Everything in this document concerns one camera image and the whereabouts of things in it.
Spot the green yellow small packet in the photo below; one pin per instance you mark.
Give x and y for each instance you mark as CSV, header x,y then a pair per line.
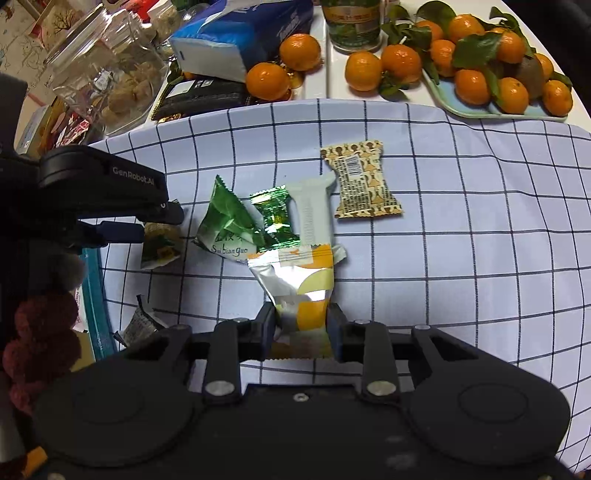
x,y
159,251

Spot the light green snack packet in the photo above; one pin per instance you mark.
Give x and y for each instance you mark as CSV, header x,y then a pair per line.
x,y
226,221

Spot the yellow cardboard box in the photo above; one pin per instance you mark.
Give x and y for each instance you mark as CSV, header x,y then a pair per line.
x,y
34,134

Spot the teal tray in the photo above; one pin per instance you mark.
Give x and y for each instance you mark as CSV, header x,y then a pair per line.
x,y
94,304

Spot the blue checkered tablecloth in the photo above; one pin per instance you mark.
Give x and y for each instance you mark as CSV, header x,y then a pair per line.
x,y
461,254

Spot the glass jar with cookies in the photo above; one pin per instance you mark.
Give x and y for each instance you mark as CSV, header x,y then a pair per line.
x,y
115,69

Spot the blue tissue pack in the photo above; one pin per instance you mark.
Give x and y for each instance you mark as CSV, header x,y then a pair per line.
x,y
231,37

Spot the dark green shiny candy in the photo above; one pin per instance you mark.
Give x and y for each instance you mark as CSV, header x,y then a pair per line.
x,y
274,217

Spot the gold wrapped candy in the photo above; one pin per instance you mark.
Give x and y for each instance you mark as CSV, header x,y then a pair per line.
x,y
295,81

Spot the small dark grey packet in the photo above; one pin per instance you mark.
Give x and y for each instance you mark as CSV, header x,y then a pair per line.
x,y
138,325

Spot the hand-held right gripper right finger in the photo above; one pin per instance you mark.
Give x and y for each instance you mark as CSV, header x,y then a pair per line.
x,y
333,332

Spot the brown patterned snack packet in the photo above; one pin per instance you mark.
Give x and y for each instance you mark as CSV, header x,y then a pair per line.
x,y
360,180

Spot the orange silver snack packet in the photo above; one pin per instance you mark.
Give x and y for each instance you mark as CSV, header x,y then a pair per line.
x,y
304,286

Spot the pile of leafy tangerines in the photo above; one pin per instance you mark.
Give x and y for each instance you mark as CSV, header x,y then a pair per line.
x,y
472,86

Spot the tangerine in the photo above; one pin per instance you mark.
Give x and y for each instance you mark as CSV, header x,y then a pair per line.
x,y
300,51
400,63
268,82
364,70

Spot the green labelled can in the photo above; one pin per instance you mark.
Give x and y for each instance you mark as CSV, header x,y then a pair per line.
x,y
351,27

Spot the light blue plate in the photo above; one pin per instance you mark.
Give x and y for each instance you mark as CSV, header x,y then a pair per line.
x,y
466,110

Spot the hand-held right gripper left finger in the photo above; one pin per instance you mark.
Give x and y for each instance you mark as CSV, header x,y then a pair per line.
x,y
268,330

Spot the red snack packets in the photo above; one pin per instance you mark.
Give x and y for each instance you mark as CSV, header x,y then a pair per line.
x,y
74,129

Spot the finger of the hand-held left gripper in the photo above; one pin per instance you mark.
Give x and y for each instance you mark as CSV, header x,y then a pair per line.
x,y
120,232
159,212

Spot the black snack packet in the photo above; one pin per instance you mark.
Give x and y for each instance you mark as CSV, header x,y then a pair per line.
x,y
203,94

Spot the white snack bar packet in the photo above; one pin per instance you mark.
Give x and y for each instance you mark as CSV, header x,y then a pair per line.
x,y
311,207

